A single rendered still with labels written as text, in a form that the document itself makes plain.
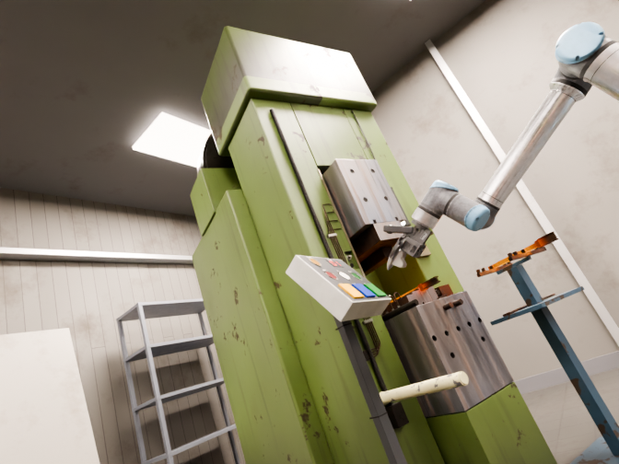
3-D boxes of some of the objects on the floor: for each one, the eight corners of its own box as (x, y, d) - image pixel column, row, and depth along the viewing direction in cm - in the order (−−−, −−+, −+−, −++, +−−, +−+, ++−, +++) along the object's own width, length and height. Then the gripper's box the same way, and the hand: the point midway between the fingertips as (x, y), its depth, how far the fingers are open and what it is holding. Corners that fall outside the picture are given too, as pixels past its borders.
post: (473, 630, 109) (335, 284, 146) (465, 640, 106) (327, 285, 144) (463, 625, 112) (331, 287, 149) (455, 635, 109) (322, 289, 147)
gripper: (429, 229, 132) (396, 279, 137) (436, 232, 140) (405, 279, 144) (409, 217, 137) (378, 266, 141) (416, 221, 144) (387, 267, 149)
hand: (388, 265), depth 144 cm, fingers closed
